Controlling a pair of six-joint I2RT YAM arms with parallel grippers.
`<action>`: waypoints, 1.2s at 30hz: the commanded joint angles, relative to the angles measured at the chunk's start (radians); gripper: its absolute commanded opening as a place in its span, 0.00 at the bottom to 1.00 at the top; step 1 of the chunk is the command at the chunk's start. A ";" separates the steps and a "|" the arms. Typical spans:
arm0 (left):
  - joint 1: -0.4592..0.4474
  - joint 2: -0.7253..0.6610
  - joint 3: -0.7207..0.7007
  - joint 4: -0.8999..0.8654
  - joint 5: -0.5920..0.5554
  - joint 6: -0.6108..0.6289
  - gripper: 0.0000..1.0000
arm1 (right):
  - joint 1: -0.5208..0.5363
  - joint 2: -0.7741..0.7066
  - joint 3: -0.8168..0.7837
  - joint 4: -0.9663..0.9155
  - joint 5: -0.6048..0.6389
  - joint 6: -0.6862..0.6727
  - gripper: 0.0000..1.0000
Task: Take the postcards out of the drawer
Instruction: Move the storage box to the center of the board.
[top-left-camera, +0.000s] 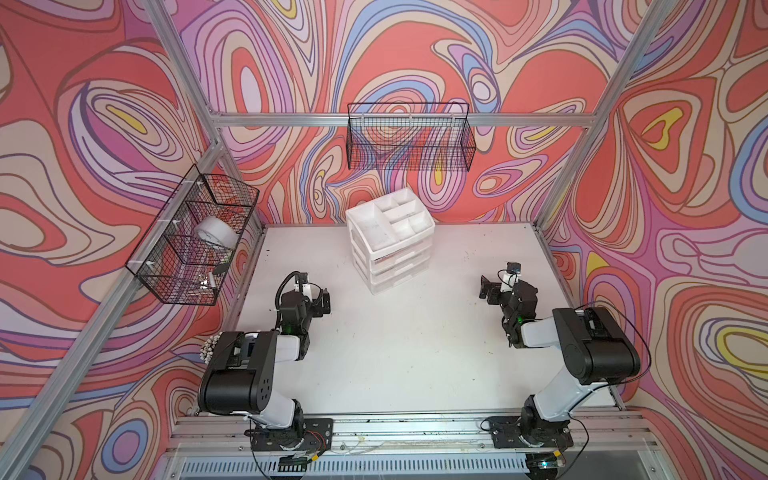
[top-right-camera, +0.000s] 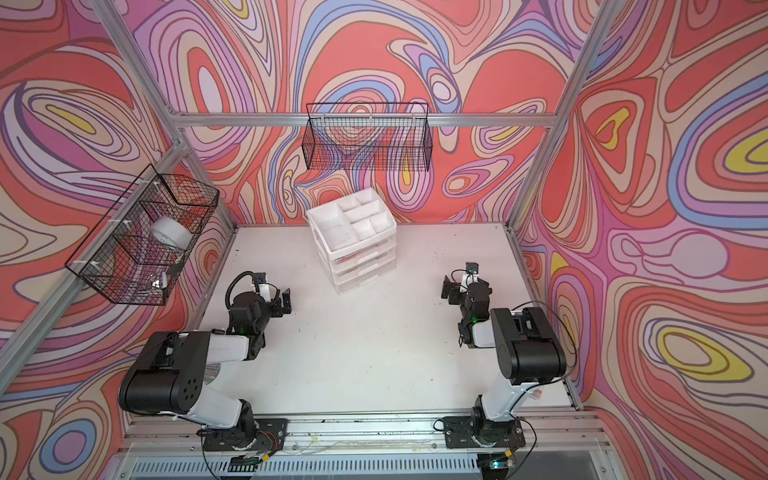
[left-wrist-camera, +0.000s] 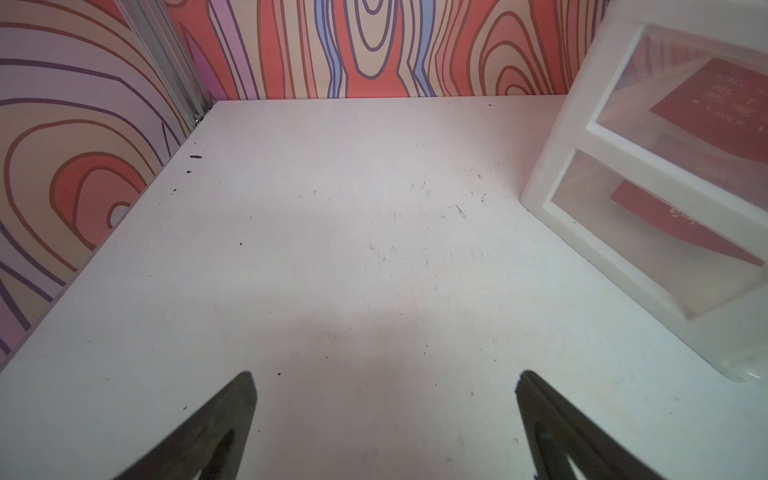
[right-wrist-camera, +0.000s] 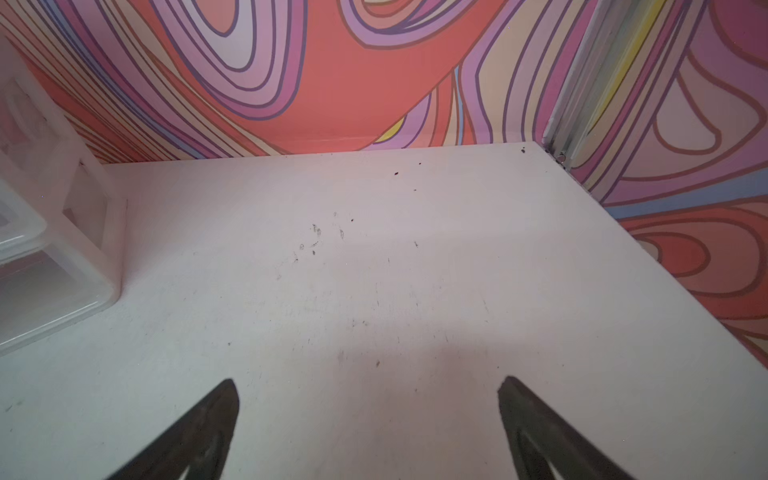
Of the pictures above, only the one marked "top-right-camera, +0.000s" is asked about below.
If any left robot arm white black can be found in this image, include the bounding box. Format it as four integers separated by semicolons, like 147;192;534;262
118;290;292;459

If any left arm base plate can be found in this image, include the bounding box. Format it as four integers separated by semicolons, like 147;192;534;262
197;418;288;454

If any black wire basket back wall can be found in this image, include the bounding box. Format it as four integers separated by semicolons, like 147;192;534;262
301;101;433;173

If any black wire basket left wall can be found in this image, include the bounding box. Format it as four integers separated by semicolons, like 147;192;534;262
65;165;219;306

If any white plastic drawer organizer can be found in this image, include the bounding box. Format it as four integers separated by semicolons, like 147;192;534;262
307;188;397;295

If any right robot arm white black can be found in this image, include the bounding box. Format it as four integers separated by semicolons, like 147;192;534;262
437;274;567;451

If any white tape roll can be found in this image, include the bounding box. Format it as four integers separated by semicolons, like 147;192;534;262
150;216;193;250

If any black wire basket wall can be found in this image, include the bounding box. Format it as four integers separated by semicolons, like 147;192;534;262
65;165;219;306
301;101;433;173

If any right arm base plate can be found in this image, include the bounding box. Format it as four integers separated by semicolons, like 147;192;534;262
434;416;526;452

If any aluminium front rail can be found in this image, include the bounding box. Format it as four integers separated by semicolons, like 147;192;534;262
119;408;614;456

